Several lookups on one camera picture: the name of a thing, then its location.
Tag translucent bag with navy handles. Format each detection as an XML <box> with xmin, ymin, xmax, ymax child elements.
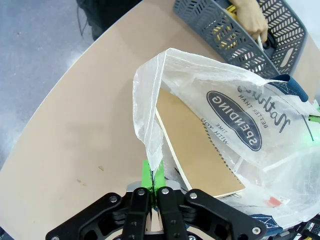
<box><xmin>131</xmin><ymin>47</ymin><xmax>320</xmax><ymax>231</ymax></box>

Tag person's right hand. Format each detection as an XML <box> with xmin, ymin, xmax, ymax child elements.
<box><xmin>234</xmin><ymin>0</ymin><xmax>269</xmax><ymax>41</ymax></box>

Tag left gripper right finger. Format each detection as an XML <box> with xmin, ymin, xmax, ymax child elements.
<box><xmin>153</xmin><ymin>160</ymin><xmax>267</xmax><ymax>240</ymax></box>

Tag yellow packaged item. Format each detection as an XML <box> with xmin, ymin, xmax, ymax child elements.
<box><xmin>211</xmin><ymin>4</ymin><xmax>239</xmax><ymax>50</ymax></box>

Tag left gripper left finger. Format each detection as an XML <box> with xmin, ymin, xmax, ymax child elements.
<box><xmin>46</xmin><ymin>159</ymin><xmax>154</xmax><ymax>240</ymax></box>

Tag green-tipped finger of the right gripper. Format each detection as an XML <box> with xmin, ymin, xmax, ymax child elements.
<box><xmin>307</xmin><ymin>99</ymin><xmax>320</xmax><ymax>124</ymax></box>

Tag red white label tag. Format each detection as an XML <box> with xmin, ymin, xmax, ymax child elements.
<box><xmin>267</xmin><ymin>195</ymin><xmax>289</xmax><ymax>208</ymax></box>

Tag brown spiral notebook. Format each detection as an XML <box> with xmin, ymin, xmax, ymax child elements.
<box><xmin>154</xmin><ymin>87</ymin><xmax>247</xmax><ymax>200</ymax></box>

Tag grey plastic shopping basket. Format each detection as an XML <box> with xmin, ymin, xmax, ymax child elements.
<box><xmin>173</xmin><ymin>0</ymin><xmax>308</xmax><ymax>80</ymax></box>

